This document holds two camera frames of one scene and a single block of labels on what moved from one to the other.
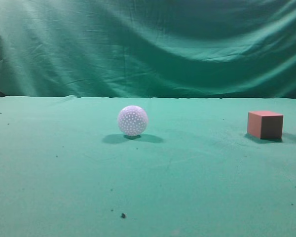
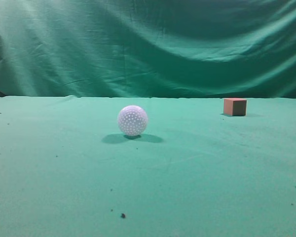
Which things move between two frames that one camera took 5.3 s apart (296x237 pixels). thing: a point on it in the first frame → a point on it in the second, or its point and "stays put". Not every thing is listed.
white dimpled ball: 132,120 stays put
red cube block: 265,125 → 235,106
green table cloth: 60,166 stays put
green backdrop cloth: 173,49 stays put
